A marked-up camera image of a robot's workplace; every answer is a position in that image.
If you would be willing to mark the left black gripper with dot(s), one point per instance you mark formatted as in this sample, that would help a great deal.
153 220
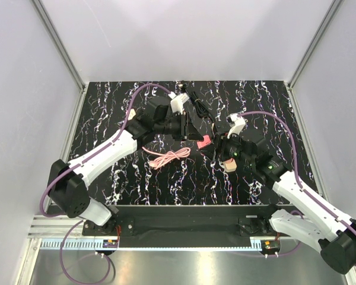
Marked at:
187 130

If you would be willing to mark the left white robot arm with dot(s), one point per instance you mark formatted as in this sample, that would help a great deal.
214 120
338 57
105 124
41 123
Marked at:
68 182

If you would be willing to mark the grey cable duct rail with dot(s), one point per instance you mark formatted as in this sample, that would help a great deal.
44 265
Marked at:
101 244

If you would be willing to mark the beige red power strip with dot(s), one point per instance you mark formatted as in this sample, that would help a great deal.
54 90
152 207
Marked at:
227 170

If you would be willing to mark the white pink power strip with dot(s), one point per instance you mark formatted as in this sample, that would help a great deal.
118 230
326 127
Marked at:
132 113

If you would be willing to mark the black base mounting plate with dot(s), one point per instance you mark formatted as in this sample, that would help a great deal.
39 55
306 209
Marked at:
243 220

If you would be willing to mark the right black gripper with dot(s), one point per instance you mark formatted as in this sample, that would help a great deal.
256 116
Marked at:
222 143

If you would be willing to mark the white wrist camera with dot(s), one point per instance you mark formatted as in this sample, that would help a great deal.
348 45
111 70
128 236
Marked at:
177 102
236 123

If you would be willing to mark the pink cube plug adapter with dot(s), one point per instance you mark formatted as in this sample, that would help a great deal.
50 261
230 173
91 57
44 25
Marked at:
230 164

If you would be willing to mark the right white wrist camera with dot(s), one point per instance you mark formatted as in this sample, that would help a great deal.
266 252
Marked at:
236 123

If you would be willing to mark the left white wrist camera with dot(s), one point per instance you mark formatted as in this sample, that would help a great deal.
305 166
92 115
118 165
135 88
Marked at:
177 102

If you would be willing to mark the black smart plug adapter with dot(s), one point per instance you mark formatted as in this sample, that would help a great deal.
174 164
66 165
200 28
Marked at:
220 128

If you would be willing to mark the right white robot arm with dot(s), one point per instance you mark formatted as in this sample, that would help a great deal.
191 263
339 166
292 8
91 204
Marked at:
328 230

